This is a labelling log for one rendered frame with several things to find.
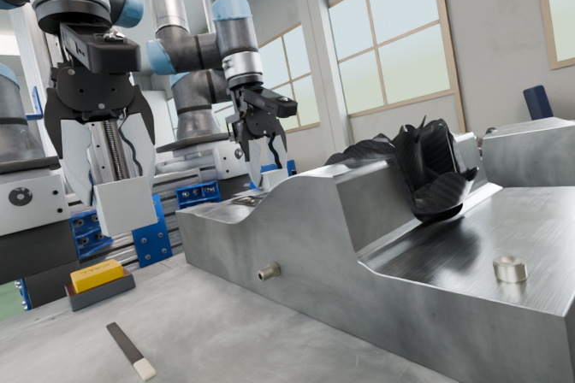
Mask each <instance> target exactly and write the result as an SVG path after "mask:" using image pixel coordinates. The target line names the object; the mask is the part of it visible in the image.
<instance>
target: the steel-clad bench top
mask: <svg viewBox="0 0 575 383"><path fill-rule="evenodd" d="M131 274H133V277H134V281H135V285H136V287H135V288H132V289H130V290H127V291H125V292H122V293H119V294H117V295H115V296H113V297H110V298H106V299H105V300H102V301H100V302H97V303H94V304H92V305H89V306H87V307H85V308H83V309H79V310H76V311H75V312H73V311H72V309H71V306H70V303H69V301H68V297H65V298H61V299H58V300H56V301H54V302H51V303H48V304H45V305H42V306H40V307H37V308H35V309H31V310H28V311H27V312H24V313H21V314H19V315H15V316H13V317H10V318H8V319H6V320H3V321H0V383H461V382H458V381H457V380H454V379H451V378H449V377H447V376H445V375H443V374H440V373H437V372H436V371H434V370H431V369H429V368H426V367H424V366H422V365H420V364H417V363H415V362H413V361H410V360H408V359H406V358H404V357H402V356H398V355H396V354H394V353H393V352H390V351H387V350H384V349H383V348H381V347H379V346H376V345H374V344H371V343H369V342H367V341H365V340H362V339H360V338H357V337H355V336H353V335H351V334H349V333H346V332H343V331H341V330H340V329H338V328H335V327H332V326H330V325H328V324H326V323H323V322H321V321H319V320H316V319H314V318H312V317H310V316H308V315H305V314H302V313H300V312H299V311H296V310H294V309H291V308H289V307H287V306H285V305H282V304H280V303H278V302H275V301H273V300H271V299H268V298H266V297H263V296H261V295H259V294H257V293H255V292H252V291H249V290H247V289H246V288H244V287H241V286H238V285H236V284H234V283H232V282H230V281H227V280H225V279H222V278H220V277H218V276H216V275H214V274H211V273H208V272H206V271H204V270H203V269H200V268H197V267H194V266H193V265H191V264H188V263H187V261H186V257H185V253H182V254H180V255H178V256H173V257H171V258H169V259H166V260H164V261H161V262H158V263H155V264H152V265H150V266H148V267H145V268H142V269H139V270H136V271H134V272H132V273H131ZM114 321H115V322H116V324H117V325H118V326H119V327H120V329H121V330H122V331H123V332H124V333H125V334H126V335H127V337H128V338H129V339H130V340H131V341H132V343H133V344H134V345H135V347H136V348H137V349H138V350H139V352H140V353H141V354H142V355H143V356H144V358H145V359H146V360H147V361H148V363H149V364H150V365H151V366H152V367H153V368H154V369H155V370H156V375H154V376H153V377H151V378H150V379H149V380H146V381H144V380H143V379H142V378H141V376H140V375H139V373H138V372H137V370H136V369H135V367H134V366H133V364H132V363H131V362H130V361H129V359H128V358H127V356H126V355H125V353H124V352H123V351H122V349H121V347H120V346H119V345H118V344H117V343H116V341H115V340H114V338H113V337H112V335H111V334H110V332H109V331H108V329H107V328H106V326H107V325H108V324H110V323H112V322H114Z"/></svg>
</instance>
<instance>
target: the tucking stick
mask: <svg viewBox="0 0 575 383"><path fill-rule="evenodd" d="M106 328H107V329H108V331H109V332H110V334H111V335H112V337H113V338H114V340H115V341H116V343H117V344H118V345H119V346H120V347H121V349H122V351H123V352H124V353H125V355H126V356H127V358H128V359H129V361H130V362H131V363H132V364H133V366H134V367H135V369H136V370H137V372H138V373H139V375H140V376H141V378H142V379H143V380H144V381H146V380H149V379H150V378H151V377H153V376H154V375H156V370H155V369H154V368H153V367H152V366H151V365H150V364H149V363H148V361H147V360H146V359H145V358H144V356H143V355H142V354H141V353H140V352H139V350H138V349H137V348H136V347H135V345H134V344H133V343H132V341H131V340H130V339H129V338H128V337H127V335H126V334H125V333H124V332H123V331H122V330H121V329H120V327H119V326H118V325H117V324H116V322H115V321H114V322H112V323H110V324H108V325H107V326H106Z"/></svg>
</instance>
